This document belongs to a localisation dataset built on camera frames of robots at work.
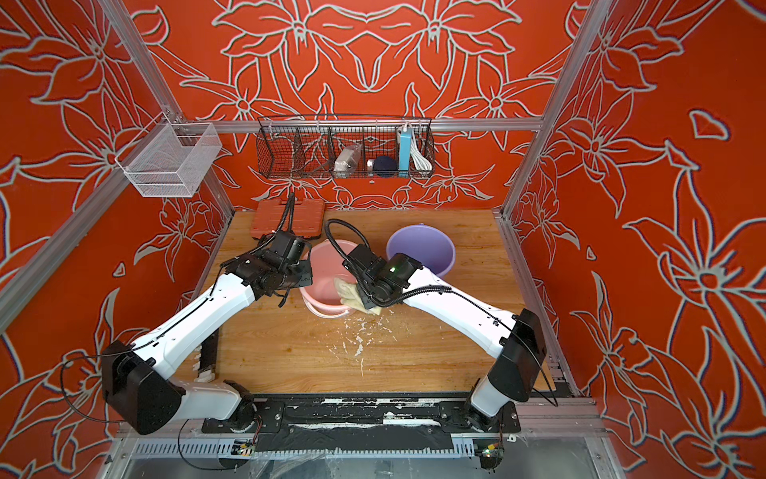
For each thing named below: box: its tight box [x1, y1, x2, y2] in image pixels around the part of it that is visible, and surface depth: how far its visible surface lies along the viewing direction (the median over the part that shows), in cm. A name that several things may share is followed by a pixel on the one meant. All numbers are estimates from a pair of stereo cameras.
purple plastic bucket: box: [385, 223, 456, 277], surface depth 90 cm
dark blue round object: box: [373, 155, 398, 178], surface depth 97 cm
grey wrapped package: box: [333, 143, 364, 178], surface depth 94 cm
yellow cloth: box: [334, 277, 383, 316], surface depth 74 cm
